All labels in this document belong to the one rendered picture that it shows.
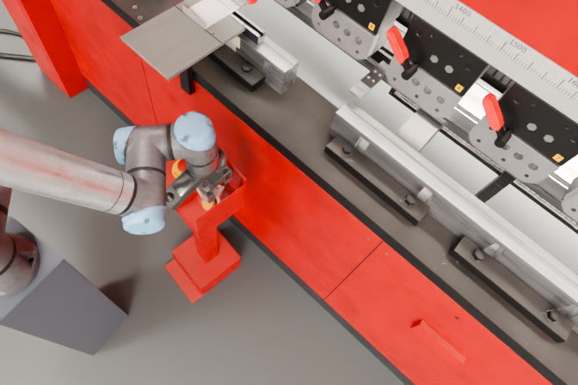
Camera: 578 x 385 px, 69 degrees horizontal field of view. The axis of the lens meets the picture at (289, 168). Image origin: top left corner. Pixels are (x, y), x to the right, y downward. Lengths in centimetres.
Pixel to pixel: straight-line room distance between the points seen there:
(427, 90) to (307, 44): 181
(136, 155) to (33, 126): 155
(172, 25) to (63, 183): 61
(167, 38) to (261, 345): 122
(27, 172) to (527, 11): 74
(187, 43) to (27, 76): 152
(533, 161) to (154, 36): 90
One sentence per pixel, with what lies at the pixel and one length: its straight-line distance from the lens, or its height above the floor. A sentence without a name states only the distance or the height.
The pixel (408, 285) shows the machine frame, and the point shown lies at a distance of 121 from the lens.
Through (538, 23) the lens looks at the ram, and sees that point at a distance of 72.
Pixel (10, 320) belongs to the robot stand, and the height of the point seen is 74.
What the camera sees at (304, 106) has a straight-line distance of 120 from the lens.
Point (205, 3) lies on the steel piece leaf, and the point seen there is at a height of 100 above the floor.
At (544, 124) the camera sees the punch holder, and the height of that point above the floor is 131.
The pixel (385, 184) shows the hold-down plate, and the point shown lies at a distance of 109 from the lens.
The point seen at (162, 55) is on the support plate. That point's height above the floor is 100.
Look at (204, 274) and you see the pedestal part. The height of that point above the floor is 12.
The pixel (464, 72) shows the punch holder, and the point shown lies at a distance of 80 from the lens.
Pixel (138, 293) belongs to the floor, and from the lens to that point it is 189.
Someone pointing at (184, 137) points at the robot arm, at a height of 112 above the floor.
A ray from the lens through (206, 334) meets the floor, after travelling 183.
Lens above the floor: 181
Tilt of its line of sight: 60 degrees down
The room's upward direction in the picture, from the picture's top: 16 degrees clockwise
